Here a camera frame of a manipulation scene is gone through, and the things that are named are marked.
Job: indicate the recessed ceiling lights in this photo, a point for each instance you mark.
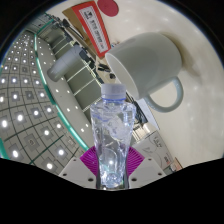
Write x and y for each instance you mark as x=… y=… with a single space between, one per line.
x=20 y=117

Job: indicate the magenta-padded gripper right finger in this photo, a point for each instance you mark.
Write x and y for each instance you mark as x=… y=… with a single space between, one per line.
x=136 y=161

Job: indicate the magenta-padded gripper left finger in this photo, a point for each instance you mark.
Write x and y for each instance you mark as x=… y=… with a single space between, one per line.
x=87 y=161

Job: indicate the open brown box red side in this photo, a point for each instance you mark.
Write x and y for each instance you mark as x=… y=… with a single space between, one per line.
x=95 y=26

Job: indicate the clear plastic water bottle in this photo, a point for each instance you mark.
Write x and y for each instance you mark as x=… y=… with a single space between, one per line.
x=111 y=133

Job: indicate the white ceramic mug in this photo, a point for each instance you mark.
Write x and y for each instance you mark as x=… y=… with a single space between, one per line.
x=146 y=63

